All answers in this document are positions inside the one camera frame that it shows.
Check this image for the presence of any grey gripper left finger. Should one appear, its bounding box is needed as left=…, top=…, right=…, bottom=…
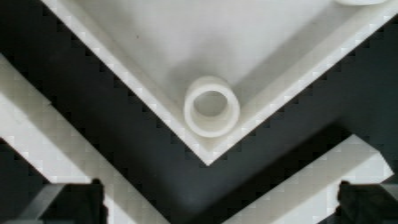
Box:
left=0, top=179, right=106, bottom=224

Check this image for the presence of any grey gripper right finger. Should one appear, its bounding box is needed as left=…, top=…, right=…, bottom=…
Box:
left=335, top=181, right=398, bottom=224

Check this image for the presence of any white square tabletop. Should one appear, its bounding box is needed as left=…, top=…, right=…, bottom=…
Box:
left=40, top=0, right=398, bottom=163

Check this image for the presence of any white U-shaped obstacle fence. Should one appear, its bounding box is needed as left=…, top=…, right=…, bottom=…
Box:
left=0, top=55, right=392, bottom=224

